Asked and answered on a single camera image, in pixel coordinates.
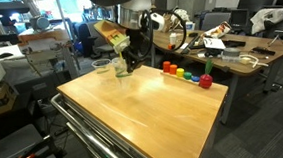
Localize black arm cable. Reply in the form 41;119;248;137
142;6;190;56

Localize white cable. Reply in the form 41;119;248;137
239;51;270;70

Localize snack chips bag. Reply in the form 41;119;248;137
199;20;234;42

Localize blue cylinder peg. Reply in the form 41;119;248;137
190;74;202;84

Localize grey white jacket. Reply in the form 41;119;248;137
248;6;283;36

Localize black rectangular pad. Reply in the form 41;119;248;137
223;38;248;49

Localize orange cylinder peg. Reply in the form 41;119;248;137
169;63;179;76

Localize red cylinder peg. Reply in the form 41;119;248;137
161;60;172;73

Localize wooden office desk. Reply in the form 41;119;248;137
149;21;283;131

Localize grey round device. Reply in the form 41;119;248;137
29;14;52;32

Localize green cylinder peg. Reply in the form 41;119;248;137
182;70;194;81

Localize white paper sheet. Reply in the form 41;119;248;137
202;36;227;52

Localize black overhead shelf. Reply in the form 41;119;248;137
0;0;31;17

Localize red radish toy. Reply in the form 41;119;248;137
196;59;216;90

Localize grey round container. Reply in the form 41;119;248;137
222;46;243;63

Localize black flat bar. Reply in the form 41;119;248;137
178;34;204;56

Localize clear plastic cup green logo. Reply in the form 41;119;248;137
110;56;133;79
110;55;133;79
90;57;113;75
110;57;133;80

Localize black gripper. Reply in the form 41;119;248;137
121;26;151;74

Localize grey office chair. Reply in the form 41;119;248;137
199;11;233;33

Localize black small device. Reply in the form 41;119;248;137
251;45;277;58

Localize blue office chair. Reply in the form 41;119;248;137
72;19;116;62

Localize yellow cylinder peg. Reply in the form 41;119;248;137
175;67;186;79

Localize colourful toy blocks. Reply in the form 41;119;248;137
160;67;206;90

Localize small white bottle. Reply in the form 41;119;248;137
168;31;179;47

